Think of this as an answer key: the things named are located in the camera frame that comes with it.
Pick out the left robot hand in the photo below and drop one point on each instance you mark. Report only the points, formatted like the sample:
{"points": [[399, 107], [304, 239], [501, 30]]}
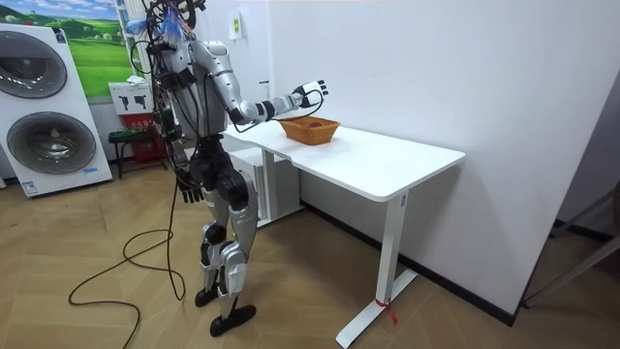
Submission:
{"points": [[190, 188]]}

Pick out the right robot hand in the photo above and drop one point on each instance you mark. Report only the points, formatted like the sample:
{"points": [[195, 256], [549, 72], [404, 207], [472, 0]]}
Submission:
{"points": [[311, 93]]}

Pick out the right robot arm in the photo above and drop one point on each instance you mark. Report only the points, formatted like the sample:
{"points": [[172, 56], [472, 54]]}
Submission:
{"points": [[227, 82]]}

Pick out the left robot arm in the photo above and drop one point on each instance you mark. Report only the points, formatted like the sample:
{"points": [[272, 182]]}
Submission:
{"points": [[176, 150]]}

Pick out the red soft toy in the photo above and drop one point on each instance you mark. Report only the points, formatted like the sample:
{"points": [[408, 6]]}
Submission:
{"points": [[316, 124]]}

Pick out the orange woven basket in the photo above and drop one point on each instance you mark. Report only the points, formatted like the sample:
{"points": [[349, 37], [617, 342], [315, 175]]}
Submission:
{"points": [[310, 136]]}

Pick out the red box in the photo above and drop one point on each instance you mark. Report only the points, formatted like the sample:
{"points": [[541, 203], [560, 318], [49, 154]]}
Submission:
{"points": [[145, 148]]}

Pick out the robot legs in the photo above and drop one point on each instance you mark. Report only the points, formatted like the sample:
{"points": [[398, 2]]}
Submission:
{"points": [[242, 223]]}

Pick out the black stool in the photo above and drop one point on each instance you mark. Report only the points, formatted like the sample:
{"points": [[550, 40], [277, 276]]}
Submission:
{"points": [[131, 138]]}

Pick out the white desk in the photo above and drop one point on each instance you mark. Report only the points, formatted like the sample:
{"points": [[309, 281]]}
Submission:
{"points": [[368, 165]]}

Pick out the white cabinet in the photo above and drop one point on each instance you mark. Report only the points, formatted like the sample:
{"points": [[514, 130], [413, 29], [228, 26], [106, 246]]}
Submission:
{"points": [[286, 184]]}

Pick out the robot body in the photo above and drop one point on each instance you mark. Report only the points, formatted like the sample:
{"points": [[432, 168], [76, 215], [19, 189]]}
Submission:
{"points": [[186, 87]]}

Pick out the white cardboard box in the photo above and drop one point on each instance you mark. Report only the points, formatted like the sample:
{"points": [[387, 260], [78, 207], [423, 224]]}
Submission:
{"points": [[131, 97]]}

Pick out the white washing machine tower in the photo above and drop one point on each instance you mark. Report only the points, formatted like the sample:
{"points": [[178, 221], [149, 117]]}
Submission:
{"points": [[48, 102]]}

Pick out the red ribbon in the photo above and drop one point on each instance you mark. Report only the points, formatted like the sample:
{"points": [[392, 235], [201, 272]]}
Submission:
{"points": [[387, 305]]}

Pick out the white wall switch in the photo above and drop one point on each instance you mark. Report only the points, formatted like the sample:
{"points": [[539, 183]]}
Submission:
{"points": [[235, 26]]}

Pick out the green landscape wall poster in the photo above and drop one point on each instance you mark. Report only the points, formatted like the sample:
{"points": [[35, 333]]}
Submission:
{"points": [[97, 53]]}

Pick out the grey metal frame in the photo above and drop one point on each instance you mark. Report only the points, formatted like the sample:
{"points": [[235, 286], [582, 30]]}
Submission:
{"points": [[571, 274]]}

